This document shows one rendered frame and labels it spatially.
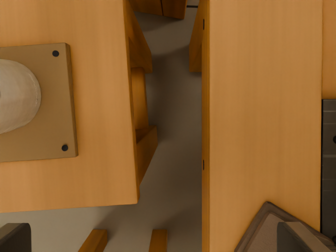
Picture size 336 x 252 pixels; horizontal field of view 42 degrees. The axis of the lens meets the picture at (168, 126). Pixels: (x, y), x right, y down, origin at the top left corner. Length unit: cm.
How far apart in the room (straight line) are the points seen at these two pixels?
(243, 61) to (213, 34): 5
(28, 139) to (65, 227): 95
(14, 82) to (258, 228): 33
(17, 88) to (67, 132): 11
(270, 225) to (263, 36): 23
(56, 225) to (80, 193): 93
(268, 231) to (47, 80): 34
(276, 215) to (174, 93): 95
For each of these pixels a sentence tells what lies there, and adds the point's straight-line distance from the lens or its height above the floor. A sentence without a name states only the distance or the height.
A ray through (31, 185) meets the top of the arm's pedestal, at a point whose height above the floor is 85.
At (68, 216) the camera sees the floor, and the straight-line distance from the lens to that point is 153.
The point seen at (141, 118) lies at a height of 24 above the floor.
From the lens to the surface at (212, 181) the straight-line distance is 55.
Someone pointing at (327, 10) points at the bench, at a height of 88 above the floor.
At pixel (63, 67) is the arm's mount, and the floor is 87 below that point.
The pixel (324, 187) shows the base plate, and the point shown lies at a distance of 58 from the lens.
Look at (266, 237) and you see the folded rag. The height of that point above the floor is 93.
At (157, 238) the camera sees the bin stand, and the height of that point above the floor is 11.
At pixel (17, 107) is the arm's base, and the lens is 52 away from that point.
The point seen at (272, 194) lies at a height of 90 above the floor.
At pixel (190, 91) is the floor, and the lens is 145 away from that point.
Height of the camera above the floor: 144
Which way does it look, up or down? 87 degrees down
